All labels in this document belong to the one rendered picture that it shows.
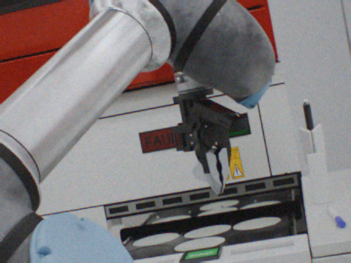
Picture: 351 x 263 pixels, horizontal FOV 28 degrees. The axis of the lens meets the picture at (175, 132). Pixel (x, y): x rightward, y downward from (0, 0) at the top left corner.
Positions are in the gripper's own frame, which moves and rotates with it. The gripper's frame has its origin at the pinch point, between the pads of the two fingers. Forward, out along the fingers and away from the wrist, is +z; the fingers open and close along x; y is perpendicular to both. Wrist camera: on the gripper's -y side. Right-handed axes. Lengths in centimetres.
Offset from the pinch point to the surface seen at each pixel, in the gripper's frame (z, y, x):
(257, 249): 3.8, -31.6, 28.0
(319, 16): -42, 71, -151
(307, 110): -13.3, -28.6, 6.4
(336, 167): 22, 74, -149
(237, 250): 3.6, -29.2, 29.4
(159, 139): -10.9, 19.7, -3.7
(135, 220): 6.1, 26.2, 2.3
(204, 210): 6.5, 13.4, -7.4
